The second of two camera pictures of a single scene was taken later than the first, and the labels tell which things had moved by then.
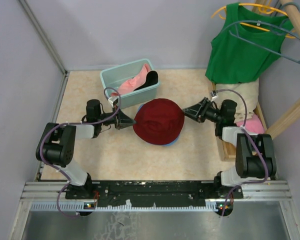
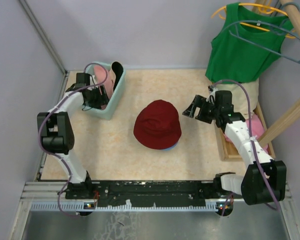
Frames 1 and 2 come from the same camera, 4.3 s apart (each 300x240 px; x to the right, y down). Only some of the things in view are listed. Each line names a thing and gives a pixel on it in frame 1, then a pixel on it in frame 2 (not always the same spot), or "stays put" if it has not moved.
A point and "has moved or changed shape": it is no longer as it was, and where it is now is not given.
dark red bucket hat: x=159 y=121 has moved or changed shape
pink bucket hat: x=131 y=84 -> x=104 y=76
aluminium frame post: x=42 y=35 stays put
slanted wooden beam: x=299 y=108 stays put
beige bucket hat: x=152 y=78 -> x=116 y=71
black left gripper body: x=117 y=124 -> x=96 y=99
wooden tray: x=228 y=152 stays put
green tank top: x=248 y=41 stays put
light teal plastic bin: x=112 y=77 -> x=106 y=113
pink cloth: x=254 y=125 stays put
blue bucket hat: x=173 y=143 -> x=170 y=148
